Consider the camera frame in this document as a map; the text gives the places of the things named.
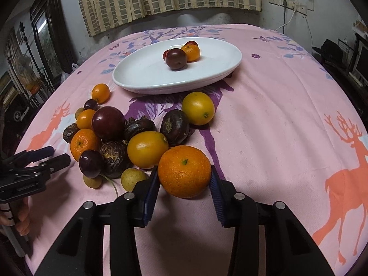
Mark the red cherry tomato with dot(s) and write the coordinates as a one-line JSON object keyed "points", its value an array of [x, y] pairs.
{"points": [[191, 43], [165, 54]]}

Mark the tan longan front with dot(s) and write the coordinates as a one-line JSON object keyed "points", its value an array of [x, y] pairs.
{"points": [[93, 183]]}

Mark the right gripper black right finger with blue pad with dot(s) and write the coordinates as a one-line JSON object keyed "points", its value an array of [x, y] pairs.
{"points": [[268, 239]]}

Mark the small dark grape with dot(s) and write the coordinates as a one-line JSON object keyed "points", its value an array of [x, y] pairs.
{"points": [[90, 104]]}

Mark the small orange kumquat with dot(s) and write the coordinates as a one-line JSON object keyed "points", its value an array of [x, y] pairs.
{"points": [[84, 120], [100, 93]]}

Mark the large mandarin orange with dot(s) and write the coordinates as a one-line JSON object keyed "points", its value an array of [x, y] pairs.
{"points": [[184, 171]]}

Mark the large dark purple plum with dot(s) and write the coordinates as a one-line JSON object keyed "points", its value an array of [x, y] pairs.
{"points": [[176, 59]]}

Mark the white wall power strip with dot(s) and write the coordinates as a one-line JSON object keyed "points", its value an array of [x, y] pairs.
{"points": [[294, 5]]}

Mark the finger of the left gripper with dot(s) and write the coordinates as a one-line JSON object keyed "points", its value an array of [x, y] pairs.
{"points": [[24, 158], [51, 165]]}

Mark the dark framed cabinet door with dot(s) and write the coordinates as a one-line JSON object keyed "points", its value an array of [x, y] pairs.
{"points": [[51, 36]]}

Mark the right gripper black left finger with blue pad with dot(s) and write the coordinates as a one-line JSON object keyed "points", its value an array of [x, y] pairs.
{"points": [[78, 250]]}

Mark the small dark plum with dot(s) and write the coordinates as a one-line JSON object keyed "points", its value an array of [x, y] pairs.
{"points": [[90, 163]]}

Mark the yellow lemon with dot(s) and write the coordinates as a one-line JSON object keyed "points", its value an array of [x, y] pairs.
{"points": [[199, 108], [146, 148]]}

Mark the dark purple plum top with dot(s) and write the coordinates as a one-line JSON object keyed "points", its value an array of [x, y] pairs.
{"points": [[108, 123]]}

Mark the yellow-green longan with stem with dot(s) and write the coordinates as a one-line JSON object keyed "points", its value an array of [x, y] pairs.
{"points": [[128, 178]]}

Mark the small green longan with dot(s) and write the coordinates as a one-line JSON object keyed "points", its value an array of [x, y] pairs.
{"points": [[78, 112]]}

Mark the person's left hand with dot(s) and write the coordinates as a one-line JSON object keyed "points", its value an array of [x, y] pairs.
{"points": [[23, 220]]}

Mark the dark water chestnut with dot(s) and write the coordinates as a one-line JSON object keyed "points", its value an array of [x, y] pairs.
{"points": [[175, 127], [69, 132], [115, 159], [136, 126]]}

